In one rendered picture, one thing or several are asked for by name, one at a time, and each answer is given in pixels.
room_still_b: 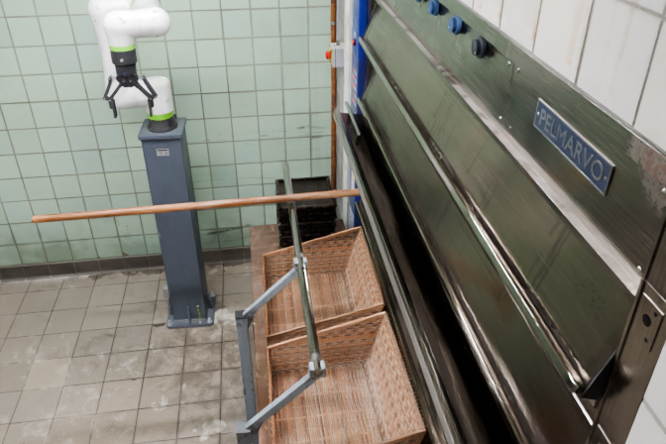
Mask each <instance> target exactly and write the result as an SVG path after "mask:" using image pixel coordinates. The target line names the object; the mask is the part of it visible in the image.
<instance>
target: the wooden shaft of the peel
mask: <svg viewBox="0 0 666 444"><path fill-rule="evenodd" d="M350 196H361V194H360V191H359V189H358V188H355V189H343V190H331V191H319V192H307V193H296V194H284V195H272V196H260V197H248V198H236V199H224V200H212V201H200V202H188V203H177V204H165V205H153V206H141V207H129V208H117V209H105V210H93V211H81V212H69V213H58V214H46V215H35V216H33V217H32V222H33V223H47V222H58V221H69V220H81V219H93V218H105V217H116V216H128V215H140V214H152V213H164V212H174V211H186V210H198V209H210V208H221V207H233V206H245V205H257V204H268V203H280V202H291V201H303V200H315V199H326V198H338V197H350Z"/></svg>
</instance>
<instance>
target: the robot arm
mask: <svg viewBox="0 0 666 444"><path fill-rule="evenodd" d="M88 13H89V16H90V19H91V22H92V25H93V28H94V31H95V34H96V38H97V41H98V45H99V49H100V53H101V58H102V64H103V71H104V81H105V93H104V96H103V100H107V102H108V104H109V107H110V109H113V115H114V118H117V110H116V109H119V110H123V109H131V108H138V107H145V108H146V112H147V114H148V124H147V130H148V131H150V132H152V133H166V132H170V131H172V130H174V129H176V128H177V126H178V124H177V121H176V120H175V119H176V114H173V103H172V96H171V89H170V83H169V80H168V79H167V78H166V77H164V76H159V75H156V76H149V77H147V76H146V75H145V74H143V75H138V73H137V69H136V62H137V61H138V60H137V53H136V47H135V39H137V38H158V37H162V36H164V35H165V34H166V33H167V32H168V30H169V28H170V18H169V16H168V14H167V12H166V11H165V10H163V9H162V6H161V4H160V3H159V1H158V0H90V1H89V3H88Z"/></svg>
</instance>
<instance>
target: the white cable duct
mask: <svg viewBox="0 0 666 444"><path fill-rule="evenodd" d="M349 33H350V0H345V20H344V113H348V110H347V108H346V106H345V101H348V102H349ZM347 172H348V158H347V156H346V153H345V150H344V147H343V189H347ZM343 221H344V225H345V228H346V230H347V197H343Z"/></svg>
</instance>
